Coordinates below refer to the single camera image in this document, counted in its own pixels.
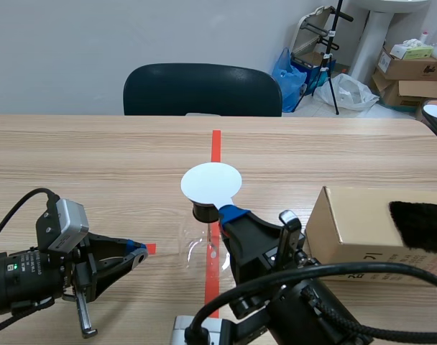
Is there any braided black right arm cable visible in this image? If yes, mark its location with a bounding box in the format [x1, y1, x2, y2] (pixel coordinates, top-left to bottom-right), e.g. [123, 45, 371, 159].
[300, 287, 437, 342]

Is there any open cardboard box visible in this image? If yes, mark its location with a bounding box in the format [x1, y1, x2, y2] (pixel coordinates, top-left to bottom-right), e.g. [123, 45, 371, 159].
[376, 43, 437, 79]

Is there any blue crate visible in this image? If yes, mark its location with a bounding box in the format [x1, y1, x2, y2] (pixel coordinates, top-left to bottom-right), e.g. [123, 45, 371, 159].
[289, 52, 337, 97]

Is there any patch of black fur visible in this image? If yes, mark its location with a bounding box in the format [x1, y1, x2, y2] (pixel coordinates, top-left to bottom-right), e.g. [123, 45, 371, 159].
[388, 201, 437, 257]

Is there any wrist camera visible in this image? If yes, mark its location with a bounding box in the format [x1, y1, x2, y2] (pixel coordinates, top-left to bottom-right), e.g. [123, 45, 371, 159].
[36, 198, 91, 252]
[171, 315, 238, 345]

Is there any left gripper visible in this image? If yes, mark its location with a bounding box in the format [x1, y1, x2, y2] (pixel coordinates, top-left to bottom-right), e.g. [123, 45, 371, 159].
[62, 231, 150, 340]

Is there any blue plastic bag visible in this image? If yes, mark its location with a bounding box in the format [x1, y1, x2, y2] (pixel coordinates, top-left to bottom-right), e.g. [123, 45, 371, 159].
[271, 46, 308, 114]

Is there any white plastic bag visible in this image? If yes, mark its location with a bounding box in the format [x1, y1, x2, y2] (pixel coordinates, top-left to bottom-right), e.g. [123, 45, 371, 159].
[313, 73, 380, 111]

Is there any white wash basin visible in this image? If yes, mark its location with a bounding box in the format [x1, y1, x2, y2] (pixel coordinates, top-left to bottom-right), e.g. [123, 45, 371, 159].
[347, 0, 430, 78]

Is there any braided black arm cable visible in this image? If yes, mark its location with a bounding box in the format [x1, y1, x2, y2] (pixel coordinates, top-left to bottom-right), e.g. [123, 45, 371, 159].
[300, 287, 437, 342]
[0, 300, 56, 336]

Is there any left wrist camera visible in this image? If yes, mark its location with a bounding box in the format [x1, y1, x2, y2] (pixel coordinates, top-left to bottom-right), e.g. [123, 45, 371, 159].
[36, 198, 91, 252]

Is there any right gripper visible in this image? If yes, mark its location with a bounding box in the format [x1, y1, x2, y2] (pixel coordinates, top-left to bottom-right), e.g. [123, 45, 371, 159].
[217, 203, 323, 321]

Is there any braided black left arm cable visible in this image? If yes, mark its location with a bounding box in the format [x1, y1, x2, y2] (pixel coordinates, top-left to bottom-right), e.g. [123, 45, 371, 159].
[0, 300, 56, 336]

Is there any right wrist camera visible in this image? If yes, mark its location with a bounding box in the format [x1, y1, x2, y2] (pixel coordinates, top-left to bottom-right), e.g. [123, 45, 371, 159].
[171, 315, 238, 345]

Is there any flat cardboard box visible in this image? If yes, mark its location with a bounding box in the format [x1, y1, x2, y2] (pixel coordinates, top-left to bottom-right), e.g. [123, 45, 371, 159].
[370, 70, 437, 111]

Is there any black tripod stand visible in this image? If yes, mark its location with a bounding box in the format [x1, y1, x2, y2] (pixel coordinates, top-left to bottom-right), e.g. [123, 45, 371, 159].
[304, 0, 354, 116]

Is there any dark blue chair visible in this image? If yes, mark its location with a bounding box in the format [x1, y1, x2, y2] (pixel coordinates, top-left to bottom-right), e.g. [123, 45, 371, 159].
[123, 63, 283, 117]

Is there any black left camera cable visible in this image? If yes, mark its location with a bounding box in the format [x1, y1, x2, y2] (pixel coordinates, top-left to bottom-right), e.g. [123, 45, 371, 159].
[0, 188, 61, 252]

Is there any white and green tissue box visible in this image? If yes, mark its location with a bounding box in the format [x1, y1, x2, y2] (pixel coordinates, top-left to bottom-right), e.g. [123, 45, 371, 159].
[389, 43, 434, 61]

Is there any brown cardboard box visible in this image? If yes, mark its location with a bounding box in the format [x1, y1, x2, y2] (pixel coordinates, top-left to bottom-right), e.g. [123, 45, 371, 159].
[305, 185, 437, 285]

